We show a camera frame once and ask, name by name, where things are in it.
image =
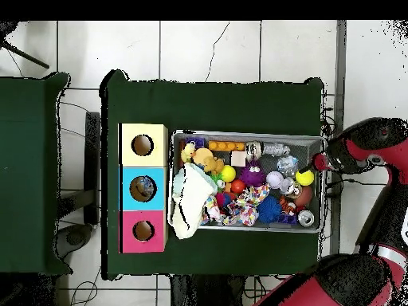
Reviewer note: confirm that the clear plastic blue label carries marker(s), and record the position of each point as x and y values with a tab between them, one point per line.
287	164
145	187

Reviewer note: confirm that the crushed silver can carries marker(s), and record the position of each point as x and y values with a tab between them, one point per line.
291	186

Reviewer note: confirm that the open-top silver can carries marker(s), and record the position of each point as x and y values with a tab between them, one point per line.
254	150

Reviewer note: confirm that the multicolour polka dot cloth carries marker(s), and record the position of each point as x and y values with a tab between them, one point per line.
245	205

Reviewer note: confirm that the cream knit cloth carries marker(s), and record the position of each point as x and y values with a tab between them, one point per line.
191	203

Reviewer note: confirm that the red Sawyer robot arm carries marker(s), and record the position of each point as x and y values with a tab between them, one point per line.
382	191

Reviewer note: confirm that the shallow clear mesh bin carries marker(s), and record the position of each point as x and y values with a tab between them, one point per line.
174	143

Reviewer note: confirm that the wooden box with three holes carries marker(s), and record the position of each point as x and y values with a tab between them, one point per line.
141	173

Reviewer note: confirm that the white baseball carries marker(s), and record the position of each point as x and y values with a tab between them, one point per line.
274	180

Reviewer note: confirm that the upright dark soda can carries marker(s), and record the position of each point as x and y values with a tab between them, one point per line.
306	218

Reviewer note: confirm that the purple googly-eyed monster toy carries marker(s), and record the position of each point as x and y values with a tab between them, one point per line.
253	174

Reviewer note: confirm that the wooden cube block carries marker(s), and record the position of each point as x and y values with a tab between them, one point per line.
238	159

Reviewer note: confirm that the small orange ball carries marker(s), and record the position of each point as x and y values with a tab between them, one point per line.
237	186

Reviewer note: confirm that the small yellow ball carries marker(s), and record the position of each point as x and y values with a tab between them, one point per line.
227	173

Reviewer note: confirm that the orange toy brick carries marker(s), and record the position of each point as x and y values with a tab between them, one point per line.
226	146

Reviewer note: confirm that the orange foam duck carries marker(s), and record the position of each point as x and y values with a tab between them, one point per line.
204	159

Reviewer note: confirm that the small yellow rubber duck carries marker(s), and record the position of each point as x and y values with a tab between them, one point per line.
187	153

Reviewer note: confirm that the green cloth side table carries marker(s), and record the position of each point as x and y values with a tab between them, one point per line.
32	185

